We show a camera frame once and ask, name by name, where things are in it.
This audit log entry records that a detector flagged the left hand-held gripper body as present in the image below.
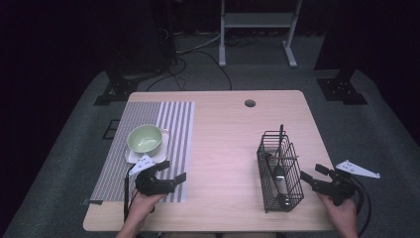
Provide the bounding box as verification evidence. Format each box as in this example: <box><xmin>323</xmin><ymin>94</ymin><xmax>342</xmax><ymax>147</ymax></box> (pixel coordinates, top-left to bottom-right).
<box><xmin>128</xmin><ymin>154</ymin><xmax>176</xmax><ymax>196</ymax></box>

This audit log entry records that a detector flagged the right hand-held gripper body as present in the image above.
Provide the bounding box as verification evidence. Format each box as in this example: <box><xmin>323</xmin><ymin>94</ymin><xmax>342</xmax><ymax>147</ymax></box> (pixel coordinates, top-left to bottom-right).
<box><xmin>311</xmin><ymin>160</ymin><xmax>381</xmax><ymax>207</ymax></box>

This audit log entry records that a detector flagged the person's left hand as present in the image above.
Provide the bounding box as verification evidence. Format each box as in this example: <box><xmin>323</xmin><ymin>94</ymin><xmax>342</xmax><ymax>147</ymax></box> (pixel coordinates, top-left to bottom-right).
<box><xmin>126</xmin><ymin>192</ymin><xmax>166</xmax><ymax>230</ymax></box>

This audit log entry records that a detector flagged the person's right hand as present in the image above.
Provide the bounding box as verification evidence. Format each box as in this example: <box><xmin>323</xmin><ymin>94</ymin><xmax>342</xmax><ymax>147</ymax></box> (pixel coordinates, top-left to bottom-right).
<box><xmin>316</xmin><ymin>192</ymin><xmax>360</xmax><ymax>233</ymax></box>

